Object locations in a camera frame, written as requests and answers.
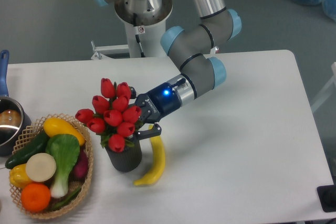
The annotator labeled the yellow squash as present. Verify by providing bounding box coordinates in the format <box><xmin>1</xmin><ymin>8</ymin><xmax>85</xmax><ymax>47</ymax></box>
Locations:
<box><xmin>43</xmin><ymin>118</ymin><xmax>86</xmax><ymax>146</ymax></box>

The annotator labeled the dark grey ribbed vase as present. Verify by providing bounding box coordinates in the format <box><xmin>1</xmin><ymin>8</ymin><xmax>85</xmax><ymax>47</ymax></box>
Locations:
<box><xmin>105</xmin><ymin>137</ymin><xmax>142</xmax><ymax>173</ymax></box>

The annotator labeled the green bok choy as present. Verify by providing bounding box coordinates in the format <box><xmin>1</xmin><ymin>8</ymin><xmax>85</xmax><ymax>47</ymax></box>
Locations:
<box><xmin>46</xmin><ymin>134</ymin><xmax>80</xmax><ymax>198</ymax></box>

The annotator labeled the black device at table edge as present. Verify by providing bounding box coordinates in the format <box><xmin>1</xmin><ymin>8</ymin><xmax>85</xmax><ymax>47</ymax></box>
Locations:
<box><xmin>317</xmin><ymin>185</ymin><xmax>335</xmax><ymax>212</ymax></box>

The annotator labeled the dark green chili pepper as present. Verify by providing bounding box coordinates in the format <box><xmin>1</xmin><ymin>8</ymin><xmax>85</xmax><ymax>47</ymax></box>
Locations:
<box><xmin>49</xmin><ymin>187</ymin><xmax>81</xmax><ymax>211</ymax></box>

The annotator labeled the yellow bell pepper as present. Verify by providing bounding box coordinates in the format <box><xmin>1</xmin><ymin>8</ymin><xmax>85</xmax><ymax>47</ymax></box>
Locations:
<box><xmin>9</xmin><ymin>164</ymin><xmax>33</xmax><ymax>189</ymax></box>

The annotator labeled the purple sweet potato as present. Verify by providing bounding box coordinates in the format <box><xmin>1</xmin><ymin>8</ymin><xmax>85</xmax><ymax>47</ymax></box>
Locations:
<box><xmin>72</xmin><ymin>149</ymin><xmax>89</xmax><ymax>179</ymax></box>

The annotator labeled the woven wicker basket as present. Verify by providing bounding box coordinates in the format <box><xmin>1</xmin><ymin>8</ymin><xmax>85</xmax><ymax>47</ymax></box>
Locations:
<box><xmin>9</xmin><ymin>114</ymin><xmax>93</xmax><ymax>220</ymax></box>

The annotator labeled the white frame at right edge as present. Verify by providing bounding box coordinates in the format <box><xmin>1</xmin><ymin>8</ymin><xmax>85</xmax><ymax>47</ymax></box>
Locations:
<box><xmin>310</xmin><ymin>62</ymin><xmax>335</xmax><ymax>113</ymax></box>

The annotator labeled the red tulip bouquet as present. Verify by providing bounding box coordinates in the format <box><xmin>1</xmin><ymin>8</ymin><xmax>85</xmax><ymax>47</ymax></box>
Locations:
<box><xmin>75</xmin><ymin>78</ymin><xmax>141</xmax><ymax>153</ymax></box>

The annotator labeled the blue handled saucepan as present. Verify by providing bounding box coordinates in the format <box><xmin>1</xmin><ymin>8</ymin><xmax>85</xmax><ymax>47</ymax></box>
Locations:
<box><xmin>1</xmin><ymin>50</ymin><xmax>31</xmax><ymax>157</ymax></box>

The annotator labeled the yellow banana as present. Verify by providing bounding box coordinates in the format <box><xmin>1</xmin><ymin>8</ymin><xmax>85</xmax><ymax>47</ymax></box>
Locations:
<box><xmin>133</xmin><ymin>136</ymin><xmax>166</xmax><ymax>186</ymax></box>

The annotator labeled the white round radish slice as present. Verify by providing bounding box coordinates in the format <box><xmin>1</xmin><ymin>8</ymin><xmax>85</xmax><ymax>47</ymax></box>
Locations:
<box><xmin>25</xmin><ymin>153</ymin><xmax>56</xmax><ymax>182</ymax></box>

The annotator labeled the orange fruit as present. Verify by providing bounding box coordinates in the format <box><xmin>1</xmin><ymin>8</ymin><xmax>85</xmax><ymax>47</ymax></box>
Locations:
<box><xmin>20</xmin><ymin>183</ymin><xmax>51</xmax><ymax>212</ymax></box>

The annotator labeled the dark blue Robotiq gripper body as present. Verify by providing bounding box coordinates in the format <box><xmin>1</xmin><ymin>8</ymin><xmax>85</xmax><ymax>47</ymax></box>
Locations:
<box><xmin>134</xmin><ymin>83</ymin><xmax>182</xmax><ymax>124</ymax></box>

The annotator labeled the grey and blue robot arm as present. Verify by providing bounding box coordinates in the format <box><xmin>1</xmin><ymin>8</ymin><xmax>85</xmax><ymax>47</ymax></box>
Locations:
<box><xmin>96</xmin><ymin>0</ymin><xmax>242</xmax><ymax>140</ymax></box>

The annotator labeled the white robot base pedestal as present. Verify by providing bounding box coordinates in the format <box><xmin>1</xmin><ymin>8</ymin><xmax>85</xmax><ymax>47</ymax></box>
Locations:
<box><xmin>90</xmin><ymin>0</ymin><xmax>174</xmax><ymax>61</ymax></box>

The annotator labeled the green cucumber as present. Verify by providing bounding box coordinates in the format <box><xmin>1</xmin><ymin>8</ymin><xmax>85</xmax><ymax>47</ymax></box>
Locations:
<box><xmin>5</xmin><ymin>130</ymin><xmax>50</xmax><ymax>169</ymax></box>

